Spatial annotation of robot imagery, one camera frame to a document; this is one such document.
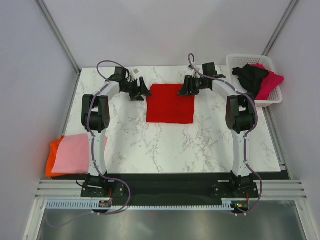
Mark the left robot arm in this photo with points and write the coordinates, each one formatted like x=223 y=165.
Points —
x=95 y=112

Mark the left aluminium frame post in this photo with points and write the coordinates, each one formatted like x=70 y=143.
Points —
x=57 y=34

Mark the magenta t shirt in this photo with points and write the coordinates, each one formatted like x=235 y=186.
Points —
x=270 y=83

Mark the black t shirt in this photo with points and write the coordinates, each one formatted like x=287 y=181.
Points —
x=250 y=78

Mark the aluminium frame post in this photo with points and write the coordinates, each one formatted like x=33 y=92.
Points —
x=280 y=26
x=57 y=34

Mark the white slotted cable duct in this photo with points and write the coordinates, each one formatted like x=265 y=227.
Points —
x=94 y=204

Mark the right aluminium frame post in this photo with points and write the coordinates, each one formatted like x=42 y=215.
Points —
x=280 y=26

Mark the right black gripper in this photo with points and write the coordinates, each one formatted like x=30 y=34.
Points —
x=186 y=90

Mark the folded pink t shirt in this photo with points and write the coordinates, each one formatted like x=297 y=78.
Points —
x=73 y=155

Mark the red t shirt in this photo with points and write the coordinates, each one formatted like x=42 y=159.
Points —
x=166 y=106

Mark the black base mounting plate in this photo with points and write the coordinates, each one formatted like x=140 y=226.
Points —
x=169 y=188

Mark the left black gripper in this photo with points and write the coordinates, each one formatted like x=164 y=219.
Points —
x=142 y=90

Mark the aluminium front rail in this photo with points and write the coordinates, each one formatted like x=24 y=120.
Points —
x=272 y=190

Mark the folded orange t shirt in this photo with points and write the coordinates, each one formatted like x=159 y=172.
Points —
x=52 y=159

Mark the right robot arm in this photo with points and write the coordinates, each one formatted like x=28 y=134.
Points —
x=241 y=113

